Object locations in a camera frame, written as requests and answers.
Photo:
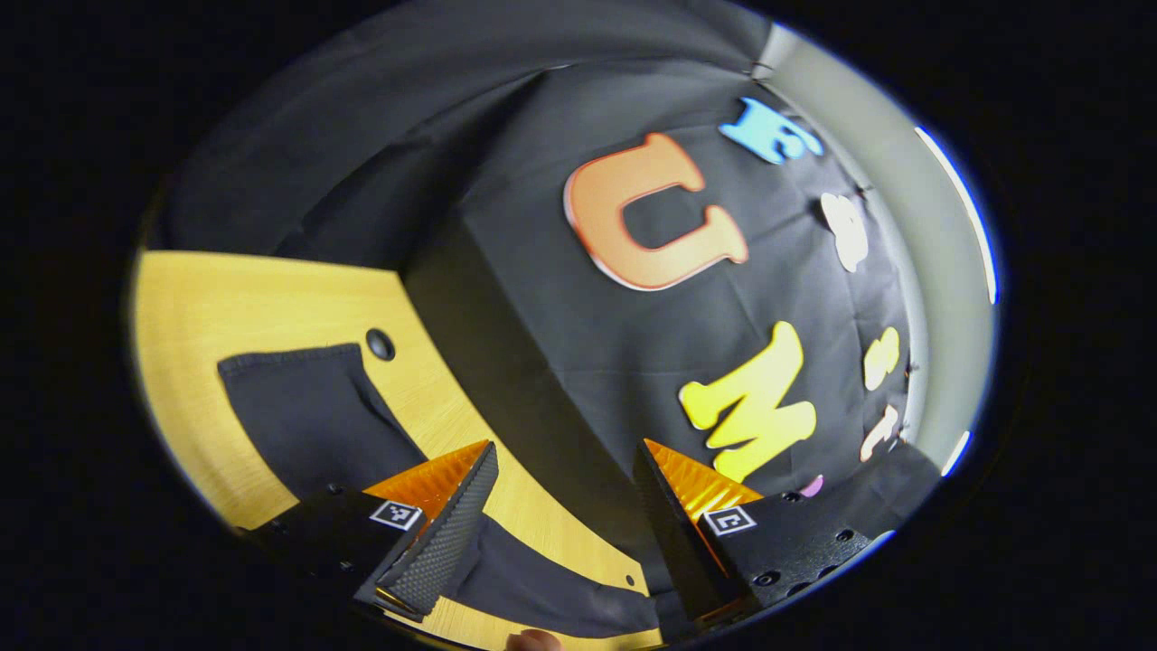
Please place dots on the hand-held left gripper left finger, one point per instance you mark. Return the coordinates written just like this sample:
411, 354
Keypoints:
447, 538

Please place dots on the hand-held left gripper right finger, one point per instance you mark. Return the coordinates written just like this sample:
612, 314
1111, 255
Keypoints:
678, 542

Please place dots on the black jeans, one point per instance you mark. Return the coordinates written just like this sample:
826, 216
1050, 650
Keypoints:
307, 416

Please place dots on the ceiling light panel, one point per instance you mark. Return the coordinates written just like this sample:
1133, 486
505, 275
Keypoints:
956, 454
972, 208

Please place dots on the black backdrop cloth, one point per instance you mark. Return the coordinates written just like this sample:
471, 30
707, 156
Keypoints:
542, 136

